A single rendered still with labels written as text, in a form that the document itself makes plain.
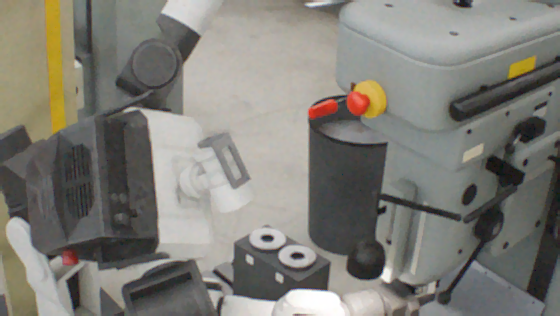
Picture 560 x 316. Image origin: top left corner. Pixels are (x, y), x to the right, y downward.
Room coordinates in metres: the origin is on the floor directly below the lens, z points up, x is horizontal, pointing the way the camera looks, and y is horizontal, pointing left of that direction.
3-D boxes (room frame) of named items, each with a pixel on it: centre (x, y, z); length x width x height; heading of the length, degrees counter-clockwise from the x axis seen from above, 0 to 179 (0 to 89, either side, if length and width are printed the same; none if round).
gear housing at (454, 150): (1.41, -0.35, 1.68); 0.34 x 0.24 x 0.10; 132
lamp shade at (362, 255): (1.23, -0.18, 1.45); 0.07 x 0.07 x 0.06
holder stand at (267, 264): (1.67, -0.03, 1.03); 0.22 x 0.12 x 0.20; 48
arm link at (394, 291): (1.34, -0.24, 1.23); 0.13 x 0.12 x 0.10; 28
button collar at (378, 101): (1.23, -0.15, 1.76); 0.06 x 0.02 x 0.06; 42
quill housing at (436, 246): (1.39, -0.32, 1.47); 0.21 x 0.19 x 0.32; 42
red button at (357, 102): (1.22, -0.13, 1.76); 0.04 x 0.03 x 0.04; 42
